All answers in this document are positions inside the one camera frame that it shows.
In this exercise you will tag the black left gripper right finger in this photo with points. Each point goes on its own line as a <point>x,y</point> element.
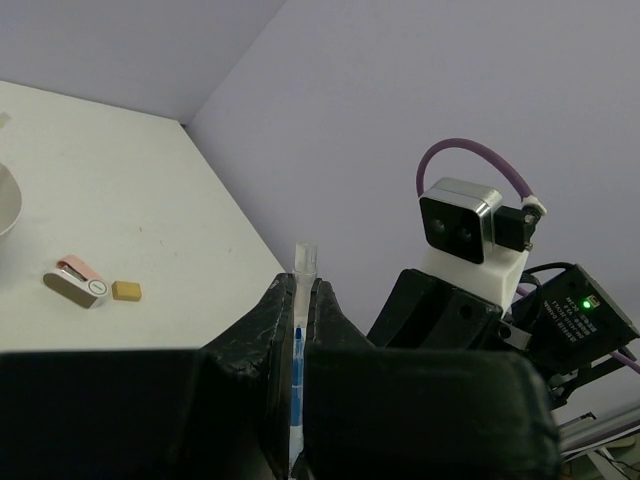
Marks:
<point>385,413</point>

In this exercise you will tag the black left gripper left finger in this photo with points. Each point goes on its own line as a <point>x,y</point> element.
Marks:
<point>220,411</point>

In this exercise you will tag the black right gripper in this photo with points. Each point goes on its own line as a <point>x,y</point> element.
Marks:
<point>425,312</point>

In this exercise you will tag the blue ballpoint pen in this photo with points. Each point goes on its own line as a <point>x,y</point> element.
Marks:
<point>305,274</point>

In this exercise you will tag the tan eraser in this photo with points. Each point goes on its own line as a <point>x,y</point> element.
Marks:
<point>126,291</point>

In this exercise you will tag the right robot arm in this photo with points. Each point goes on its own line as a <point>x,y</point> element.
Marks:
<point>568,327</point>

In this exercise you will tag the white round divided organizer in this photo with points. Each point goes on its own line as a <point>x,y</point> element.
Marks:
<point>11,201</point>

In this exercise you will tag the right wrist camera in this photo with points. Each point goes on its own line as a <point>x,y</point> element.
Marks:
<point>475,242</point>

